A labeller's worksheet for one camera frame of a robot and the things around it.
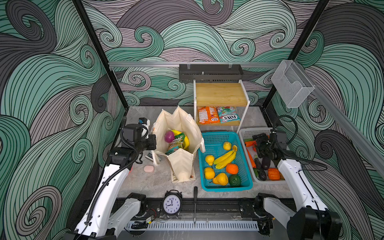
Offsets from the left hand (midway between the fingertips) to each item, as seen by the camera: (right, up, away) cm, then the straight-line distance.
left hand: (155, 136), depth 73 cm
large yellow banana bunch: (+15, -6, +17) cm, 23 cm away
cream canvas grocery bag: (+17, +5, +7) cm, 19 cm away
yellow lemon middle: (+30, -16, +14) cm, 36 cm away
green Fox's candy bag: (+42, +12, +18) cm, 47 cm away
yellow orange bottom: (+29, -21, +8) cm, 36 cm away
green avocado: (+41, -24, +4) cm, 48 cm away
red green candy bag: (+7, -9, +14) cm, 18 cm away
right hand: (+54, -3, +9) cm, 54 cm away
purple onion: (+5, -2, +16) cm, 17 cm away
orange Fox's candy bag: (+29, +11, +19) cm, 36 cm away
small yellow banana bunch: (+38, -17, +15) cm, 44 cm away
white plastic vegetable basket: (+55, -1, +22) cm, 59 cm away
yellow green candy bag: (+11, -4, +16) cm, 20 cm away
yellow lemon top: (+41, -9, +19) cm, 46 cm away
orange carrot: (+56, -7, +19) cm, 60 cm away
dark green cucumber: (+58, -22, +8) cm, 62 cm away
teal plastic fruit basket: (+38, -19, +12) cm, 44 cm away
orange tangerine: (+41, -19, +8) cm, 46 cm away
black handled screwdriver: (+20, -34, +3) cm, 40 cm away
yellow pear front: (+34, -24, +4) cm, 42 cm away
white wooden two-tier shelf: (+34, +17, +4) cm, 38 cm away
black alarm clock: (+8, -33, 0) cm, 34 cm away
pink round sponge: (-7, -21, +12) cm, 25 cm away
